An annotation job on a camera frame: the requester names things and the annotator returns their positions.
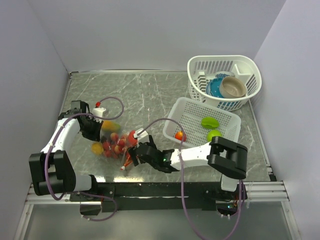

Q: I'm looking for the clear zip top bag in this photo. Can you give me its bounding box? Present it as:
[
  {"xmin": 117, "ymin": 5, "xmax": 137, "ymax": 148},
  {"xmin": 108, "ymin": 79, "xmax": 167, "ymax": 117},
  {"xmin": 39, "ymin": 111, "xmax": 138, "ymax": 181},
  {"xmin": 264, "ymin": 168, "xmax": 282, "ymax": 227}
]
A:
[{"xmin": 99, "ymin": 127, "xmax": 134, "ymax": 171}]

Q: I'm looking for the white perforated basket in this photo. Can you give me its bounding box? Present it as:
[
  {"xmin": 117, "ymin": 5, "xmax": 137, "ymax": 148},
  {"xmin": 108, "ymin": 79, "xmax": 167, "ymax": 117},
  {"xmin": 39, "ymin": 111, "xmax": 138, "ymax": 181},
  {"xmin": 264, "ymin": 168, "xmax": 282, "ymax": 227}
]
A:
[{"xmin": 162, "ymin": 96, "xmax": 242, "ymax": 149}]

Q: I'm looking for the green fake pepper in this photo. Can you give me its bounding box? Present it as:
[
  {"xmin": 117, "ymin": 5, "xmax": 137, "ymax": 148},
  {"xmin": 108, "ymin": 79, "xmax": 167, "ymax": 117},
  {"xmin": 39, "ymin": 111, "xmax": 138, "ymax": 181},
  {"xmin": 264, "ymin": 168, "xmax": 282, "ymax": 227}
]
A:
[{"xmin": 200, "ymin": 116, "xmax": 220, "ymax": 129}]

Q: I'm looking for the green fake apple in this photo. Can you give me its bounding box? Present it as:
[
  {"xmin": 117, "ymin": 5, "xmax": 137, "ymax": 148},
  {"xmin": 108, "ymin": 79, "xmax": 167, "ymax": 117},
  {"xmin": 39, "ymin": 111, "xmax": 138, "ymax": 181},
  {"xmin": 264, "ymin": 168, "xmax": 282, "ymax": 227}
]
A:
[{"xmin": 206, "ymin": 129, "xmax": 223, "ymax": 142}]

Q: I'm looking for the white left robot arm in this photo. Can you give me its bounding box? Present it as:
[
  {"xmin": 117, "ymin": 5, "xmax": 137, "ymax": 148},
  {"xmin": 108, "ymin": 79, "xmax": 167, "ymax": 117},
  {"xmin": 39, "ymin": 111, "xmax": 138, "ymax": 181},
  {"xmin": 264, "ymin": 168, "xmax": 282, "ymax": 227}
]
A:
[{"xmin": 29, "ymin": 100, "xmax": 107, "ymax": 201}]

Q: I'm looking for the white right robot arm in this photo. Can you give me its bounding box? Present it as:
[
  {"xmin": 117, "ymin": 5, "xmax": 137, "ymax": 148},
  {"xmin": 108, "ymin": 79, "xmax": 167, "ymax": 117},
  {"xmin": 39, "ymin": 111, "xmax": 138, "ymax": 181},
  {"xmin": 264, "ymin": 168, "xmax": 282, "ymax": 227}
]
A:
[{"xmin": 128, "ymin": 135, "xmax": 248, "ymax": 199}]

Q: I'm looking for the red fake peach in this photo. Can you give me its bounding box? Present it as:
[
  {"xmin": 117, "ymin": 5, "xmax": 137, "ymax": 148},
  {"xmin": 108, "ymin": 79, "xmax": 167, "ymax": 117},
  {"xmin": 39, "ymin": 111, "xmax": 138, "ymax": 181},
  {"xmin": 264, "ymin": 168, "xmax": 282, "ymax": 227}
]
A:
[{"xmin": 127, "ymin": 130, "xmax": 138, "ymax": 147}]

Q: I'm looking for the yellow green fake mango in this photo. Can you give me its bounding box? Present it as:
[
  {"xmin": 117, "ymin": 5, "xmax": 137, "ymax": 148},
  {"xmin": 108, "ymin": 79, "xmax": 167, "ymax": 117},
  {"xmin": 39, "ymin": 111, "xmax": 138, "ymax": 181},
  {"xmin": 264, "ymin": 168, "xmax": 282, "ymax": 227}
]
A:
[{"xmin": 101, "ymin": 120, "xmax": 121, "ymax": 133}]

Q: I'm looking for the yellow orange fake fruit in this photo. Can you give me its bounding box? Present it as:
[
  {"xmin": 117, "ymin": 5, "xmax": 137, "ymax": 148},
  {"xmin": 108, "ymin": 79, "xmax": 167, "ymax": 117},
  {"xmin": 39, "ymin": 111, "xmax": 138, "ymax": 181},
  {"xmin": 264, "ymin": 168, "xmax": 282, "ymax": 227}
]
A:
[{"xmin": 91, "ymin": 142, "xmax": 104, "ymax": 156}]

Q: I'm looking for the blue bowl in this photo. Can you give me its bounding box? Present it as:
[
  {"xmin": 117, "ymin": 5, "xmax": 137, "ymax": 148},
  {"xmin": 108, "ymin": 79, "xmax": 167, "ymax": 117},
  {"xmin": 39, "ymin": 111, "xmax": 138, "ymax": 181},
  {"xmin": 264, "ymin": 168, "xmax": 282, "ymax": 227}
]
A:
[{"xmin": 205, "ymin": 77, "xmax": 224, "ymax": 98}]

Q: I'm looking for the white dish rack basket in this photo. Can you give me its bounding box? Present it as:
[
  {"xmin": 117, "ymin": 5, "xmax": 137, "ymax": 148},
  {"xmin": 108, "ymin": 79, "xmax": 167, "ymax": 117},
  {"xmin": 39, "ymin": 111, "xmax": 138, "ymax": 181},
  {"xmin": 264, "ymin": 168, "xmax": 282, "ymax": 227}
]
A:
[{"xmin": 187, "ymin": 55, "xmax": 262, "ymax": 112}]

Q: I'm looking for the beige ceramic bowl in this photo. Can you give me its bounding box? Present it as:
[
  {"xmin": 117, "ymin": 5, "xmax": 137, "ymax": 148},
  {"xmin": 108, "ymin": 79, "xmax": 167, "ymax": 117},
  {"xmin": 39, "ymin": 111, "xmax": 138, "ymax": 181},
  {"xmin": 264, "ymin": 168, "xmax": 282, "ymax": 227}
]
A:
[{"xmin": 219, "ymin": 76, "xmax": 247, "ymax": 99}]

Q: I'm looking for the blue patterned plate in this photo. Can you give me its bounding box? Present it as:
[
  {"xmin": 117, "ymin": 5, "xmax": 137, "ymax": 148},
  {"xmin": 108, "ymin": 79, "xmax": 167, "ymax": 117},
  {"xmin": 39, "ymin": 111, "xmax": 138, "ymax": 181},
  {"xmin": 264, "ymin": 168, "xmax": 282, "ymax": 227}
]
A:
[{"xmin": 214, "ymin": 71, "xmax": 235, "ymax": 78}]

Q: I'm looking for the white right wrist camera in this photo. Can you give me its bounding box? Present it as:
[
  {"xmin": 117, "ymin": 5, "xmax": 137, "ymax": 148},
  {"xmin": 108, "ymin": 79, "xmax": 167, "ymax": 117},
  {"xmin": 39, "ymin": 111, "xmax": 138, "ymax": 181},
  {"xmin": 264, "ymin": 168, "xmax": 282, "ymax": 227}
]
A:
[{"xmin": 133, "ymin": 128, "xmax": 150, "ymax": 144}]

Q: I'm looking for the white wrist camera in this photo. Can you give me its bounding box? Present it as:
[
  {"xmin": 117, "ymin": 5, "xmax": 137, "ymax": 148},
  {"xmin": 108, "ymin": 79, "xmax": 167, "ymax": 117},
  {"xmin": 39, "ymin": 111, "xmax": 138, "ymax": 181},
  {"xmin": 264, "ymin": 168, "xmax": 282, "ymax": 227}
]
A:
[
  {"xmin": 133, "ymin": 128, "xmax": 150, "ymax": 144},
  {"xmin": 91, "ymin": 101, "xmax": 109, "ymax": 123}
]

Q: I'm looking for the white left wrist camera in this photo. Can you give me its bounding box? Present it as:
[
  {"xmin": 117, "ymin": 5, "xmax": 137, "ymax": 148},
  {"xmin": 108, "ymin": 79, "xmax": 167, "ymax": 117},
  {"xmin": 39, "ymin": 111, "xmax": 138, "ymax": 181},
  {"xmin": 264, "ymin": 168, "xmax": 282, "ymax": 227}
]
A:
[{"xmin": 91, "ymin": 101, "xmax": 109, "ymax": 123}]

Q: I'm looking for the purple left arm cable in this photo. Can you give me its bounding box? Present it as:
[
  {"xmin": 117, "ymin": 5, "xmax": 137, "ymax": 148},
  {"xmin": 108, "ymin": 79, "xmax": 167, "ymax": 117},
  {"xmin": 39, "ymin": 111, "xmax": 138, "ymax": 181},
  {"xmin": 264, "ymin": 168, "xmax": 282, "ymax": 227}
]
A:
[{"xmin": 44, "ymin": 96, "xmax": 125, "ymax": 201}]

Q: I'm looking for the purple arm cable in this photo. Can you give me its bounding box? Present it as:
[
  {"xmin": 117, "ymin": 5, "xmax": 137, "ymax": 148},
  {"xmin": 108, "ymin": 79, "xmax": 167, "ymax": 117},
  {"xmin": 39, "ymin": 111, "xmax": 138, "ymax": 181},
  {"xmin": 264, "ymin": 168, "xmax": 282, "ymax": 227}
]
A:
[
  {"xmin": 44, "ymin": 96, "xmax": 125, "ymax": 201},
  {"xmin": 139, "ymin": 117, "xmax": 246, "ymax": 240}
]

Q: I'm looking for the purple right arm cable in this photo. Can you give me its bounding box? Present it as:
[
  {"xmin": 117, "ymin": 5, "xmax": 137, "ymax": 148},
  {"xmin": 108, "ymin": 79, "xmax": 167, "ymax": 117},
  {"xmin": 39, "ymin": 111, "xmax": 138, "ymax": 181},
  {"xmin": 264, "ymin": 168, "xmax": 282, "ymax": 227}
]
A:
[{"xmin": 139, "ymin": 117, "xmax": 246, "ymax": 240}]

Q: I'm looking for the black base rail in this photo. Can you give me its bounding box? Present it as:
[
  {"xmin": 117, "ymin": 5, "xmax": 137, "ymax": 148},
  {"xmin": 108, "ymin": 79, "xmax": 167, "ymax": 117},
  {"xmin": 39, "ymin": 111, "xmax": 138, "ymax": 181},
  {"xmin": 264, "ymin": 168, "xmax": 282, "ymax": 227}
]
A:
[{"xmin": 59, "ymin": 182, "xmax": 248, "ymax": 213}]

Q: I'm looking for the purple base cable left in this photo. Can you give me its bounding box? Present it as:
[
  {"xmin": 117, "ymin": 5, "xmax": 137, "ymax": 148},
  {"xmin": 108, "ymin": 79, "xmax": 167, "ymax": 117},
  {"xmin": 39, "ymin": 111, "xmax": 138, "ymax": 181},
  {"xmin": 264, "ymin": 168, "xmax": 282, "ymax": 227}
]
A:
[{"xmin": 80, "ymin": 197, "xmax": 119, "ymax": 222}]

